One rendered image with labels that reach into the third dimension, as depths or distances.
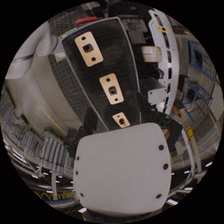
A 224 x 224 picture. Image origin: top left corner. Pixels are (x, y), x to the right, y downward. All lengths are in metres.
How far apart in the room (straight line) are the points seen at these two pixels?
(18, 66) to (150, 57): 0.44
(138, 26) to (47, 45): 0.35
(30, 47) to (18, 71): 0.09
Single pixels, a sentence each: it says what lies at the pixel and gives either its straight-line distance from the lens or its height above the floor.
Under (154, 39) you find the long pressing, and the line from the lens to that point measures 0.40.
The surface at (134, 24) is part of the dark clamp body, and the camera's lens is 0.30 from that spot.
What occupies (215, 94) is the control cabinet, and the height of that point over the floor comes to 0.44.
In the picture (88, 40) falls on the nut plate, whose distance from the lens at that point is 0.17.
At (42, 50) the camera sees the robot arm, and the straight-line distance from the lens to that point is 0.41.
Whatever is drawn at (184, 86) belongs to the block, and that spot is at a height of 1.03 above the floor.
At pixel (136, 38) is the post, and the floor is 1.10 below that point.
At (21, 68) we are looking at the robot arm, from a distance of 0.32.
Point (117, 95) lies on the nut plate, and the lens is 0.19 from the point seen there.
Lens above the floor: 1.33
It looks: 46 degrees down
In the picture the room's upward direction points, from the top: 177 degrees clockwise
